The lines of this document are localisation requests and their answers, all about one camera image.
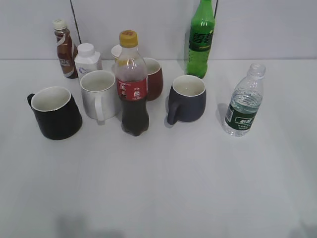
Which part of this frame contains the black cable on wall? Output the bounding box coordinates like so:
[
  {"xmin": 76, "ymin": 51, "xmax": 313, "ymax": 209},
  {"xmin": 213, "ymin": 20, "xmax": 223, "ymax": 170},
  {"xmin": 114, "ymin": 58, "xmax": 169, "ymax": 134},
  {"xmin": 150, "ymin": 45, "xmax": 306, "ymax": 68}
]
[{"xmin": 70, "ymin": 0, "xmax": 82, "ymax": 44}]

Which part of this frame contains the white plastic milk bottle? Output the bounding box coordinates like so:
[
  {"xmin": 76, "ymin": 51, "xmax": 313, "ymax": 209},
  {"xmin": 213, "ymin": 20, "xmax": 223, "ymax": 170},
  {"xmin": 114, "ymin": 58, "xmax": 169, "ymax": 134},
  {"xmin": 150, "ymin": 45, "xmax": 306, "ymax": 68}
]
[{"xmin": 74, "ymin": 43, "xmax": 103, "ymax": 80}]

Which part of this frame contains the clear cestbon water bottle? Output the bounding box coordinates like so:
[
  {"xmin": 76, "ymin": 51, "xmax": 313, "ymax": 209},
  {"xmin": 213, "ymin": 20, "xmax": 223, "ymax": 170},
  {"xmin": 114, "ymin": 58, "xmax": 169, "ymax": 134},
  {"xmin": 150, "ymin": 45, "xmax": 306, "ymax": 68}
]
[{"xmin": 223, "ymin": 63, "xmax": 266, "ymax": 137}]

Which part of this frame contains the red ceramic cup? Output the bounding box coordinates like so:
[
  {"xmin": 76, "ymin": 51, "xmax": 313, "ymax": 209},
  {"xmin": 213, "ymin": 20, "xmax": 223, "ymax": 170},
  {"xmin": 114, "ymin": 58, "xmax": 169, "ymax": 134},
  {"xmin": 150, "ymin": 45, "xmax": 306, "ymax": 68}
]
[{"xmin": 144, "ymin": 58, "xmax": 163, "ymax": 101}]

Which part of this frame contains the black ceramic cup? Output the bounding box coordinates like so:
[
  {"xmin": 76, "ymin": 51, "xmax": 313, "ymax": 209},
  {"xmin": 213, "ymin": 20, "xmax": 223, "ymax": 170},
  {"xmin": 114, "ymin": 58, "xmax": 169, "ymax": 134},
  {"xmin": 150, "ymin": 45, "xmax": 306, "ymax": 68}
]
[{"xmin": 27, "ymin": 86, "xmax": 82, "ymax": 140}]

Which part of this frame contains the brown coffee drink bottle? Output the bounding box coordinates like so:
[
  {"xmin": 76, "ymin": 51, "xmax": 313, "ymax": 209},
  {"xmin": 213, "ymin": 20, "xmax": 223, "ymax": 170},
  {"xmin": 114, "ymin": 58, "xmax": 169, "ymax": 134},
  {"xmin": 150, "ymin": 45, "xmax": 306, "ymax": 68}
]
[{"xmin": 53, "ymin": 19, "xmax": 78, "ymax": 79}]

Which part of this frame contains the green sprite bottle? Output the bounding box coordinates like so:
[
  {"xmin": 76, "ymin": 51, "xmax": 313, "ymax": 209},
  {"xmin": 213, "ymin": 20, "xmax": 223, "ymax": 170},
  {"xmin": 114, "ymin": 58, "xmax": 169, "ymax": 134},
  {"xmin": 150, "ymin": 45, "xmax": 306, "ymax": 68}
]
[{"xmin": 186, "ymin": 0, "xmax": 215, "ymax": 79}]

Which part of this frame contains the cola bottle yellow cap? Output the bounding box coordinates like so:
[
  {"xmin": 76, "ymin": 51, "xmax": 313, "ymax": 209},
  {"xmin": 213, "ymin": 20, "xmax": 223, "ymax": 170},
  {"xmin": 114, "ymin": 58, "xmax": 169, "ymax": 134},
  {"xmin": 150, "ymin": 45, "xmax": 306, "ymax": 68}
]
[{"xmin": 115, "ymin": 30, "xmax": 149, "ymax": 136}]

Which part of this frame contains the white ceramic mug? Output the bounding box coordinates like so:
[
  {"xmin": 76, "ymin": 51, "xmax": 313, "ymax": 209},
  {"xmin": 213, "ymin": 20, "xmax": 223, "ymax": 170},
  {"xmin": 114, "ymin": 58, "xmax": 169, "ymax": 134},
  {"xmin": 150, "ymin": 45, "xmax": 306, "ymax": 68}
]
[{"xmin": 80, "ymin": 70, "xmax": 121, "ymax": 125}]

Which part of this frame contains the white yellow paper cup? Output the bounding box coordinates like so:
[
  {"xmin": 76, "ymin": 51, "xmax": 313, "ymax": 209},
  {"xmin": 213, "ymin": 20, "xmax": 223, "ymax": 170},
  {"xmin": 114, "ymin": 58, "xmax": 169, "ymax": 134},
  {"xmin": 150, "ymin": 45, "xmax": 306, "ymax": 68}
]
[{"xmin": 111, "ymin": 44, "xmax": 122, "ymax": 61}]

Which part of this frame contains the dark blue ceramic mug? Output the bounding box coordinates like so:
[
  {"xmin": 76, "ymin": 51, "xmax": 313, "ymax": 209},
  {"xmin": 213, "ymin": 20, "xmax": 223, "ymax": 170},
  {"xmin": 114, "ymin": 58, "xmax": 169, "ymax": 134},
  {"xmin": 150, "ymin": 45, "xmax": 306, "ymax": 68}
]
[{"xmin": 167, "ymin": 75, "xmax": 207, "ymax": 125}]

